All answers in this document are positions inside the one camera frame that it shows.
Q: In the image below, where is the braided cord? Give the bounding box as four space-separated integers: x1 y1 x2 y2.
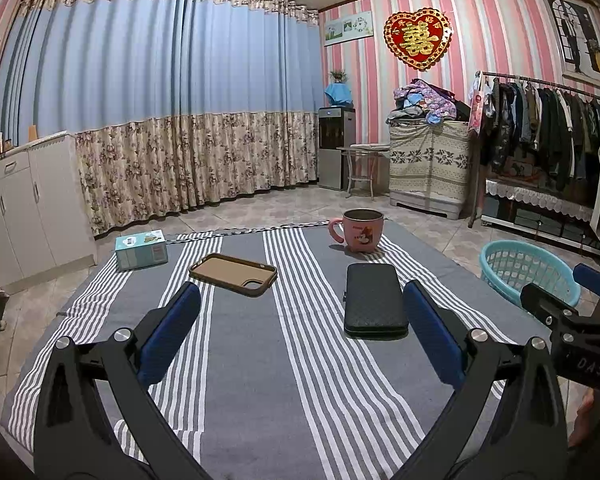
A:
167 219 331 245

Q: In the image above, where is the pink hanging bag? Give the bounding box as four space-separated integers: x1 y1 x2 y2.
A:
468 77 487 133

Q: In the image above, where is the grey striped tablecloth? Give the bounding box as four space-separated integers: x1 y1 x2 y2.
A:
2 220 556 480

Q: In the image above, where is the blue cloth bag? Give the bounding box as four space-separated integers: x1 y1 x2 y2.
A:
324 82 356 107

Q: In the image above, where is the low dark cabinet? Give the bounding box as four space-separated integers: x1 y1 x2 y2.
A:
481 177 600 256

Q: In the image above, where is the row of hanging clothes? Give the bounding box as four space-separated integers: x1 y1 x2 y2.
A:
480 77 600 193

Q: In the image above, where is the grey water dispenser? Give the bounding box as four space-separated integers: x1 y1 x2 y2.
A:
317 106 357 191

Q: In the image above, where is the white cabinet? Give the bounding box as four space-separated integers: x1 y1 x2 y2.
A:
0 130 98 293

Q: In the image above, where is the black wallet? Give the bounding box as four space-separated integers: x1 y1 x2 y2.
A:
343 262 409 338

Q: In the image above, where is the small round table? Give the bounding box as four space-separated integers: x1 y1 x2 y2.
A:
337 144 391 198

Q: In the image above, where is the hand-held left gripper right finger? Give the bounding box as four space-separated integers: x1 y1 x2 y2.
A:
402 280 568 480

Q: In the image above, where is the light blue tissue box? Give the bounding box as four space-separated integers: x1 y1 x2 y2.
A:
114 230 169 272

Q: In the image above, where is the pink cartoon mug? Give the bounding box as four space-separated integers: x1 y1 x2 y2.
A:
327 208 385 255

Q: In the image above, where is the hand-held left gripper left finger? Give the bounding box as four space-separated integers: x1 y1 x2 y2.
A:
32 282 211 480

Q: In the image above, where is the blue floral curtain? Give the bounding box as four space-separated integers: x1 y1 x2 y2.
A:
0 0 323 238

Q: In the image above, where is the cabinet with patterned cover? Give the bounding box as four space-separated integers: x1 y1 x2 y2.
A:
388 121 471 218

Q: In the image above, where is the teal plastic laundry basket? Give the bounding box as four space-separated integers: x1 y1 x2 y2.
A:
480 240 581 308

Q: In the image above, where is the red heart wall decoration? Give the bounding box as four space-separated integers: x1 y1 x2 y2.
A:
383 7 452 71

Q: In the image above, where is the brown phone case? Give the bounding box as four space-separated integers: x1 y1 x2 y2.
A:
188 253 278 298

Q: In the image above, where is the framed window poster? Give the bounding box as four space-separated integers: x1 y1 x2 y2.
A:
545 0 600 93

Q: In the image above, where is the white lace cloth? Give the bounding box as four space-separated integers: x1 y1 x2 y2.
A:
485 178 600 223

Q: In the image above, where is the pile of clothes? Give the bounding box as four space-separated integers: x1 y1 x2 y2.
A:
386 78 473 126

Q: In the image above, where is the landscape wall clock picture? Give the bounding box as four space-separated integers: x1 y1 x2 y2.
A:
324 10 374 47

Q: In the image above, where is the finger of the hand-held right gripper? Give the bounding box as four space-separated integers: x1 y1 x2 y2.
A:
572 262 600 303
520 282 581 328

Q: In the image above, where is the person's right hand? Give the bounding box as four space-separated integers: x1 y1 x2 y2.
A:
570 387 600 451

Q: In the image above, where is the metal clothes rack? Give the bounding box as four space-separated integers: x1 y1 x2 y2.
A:
467 71 600 228

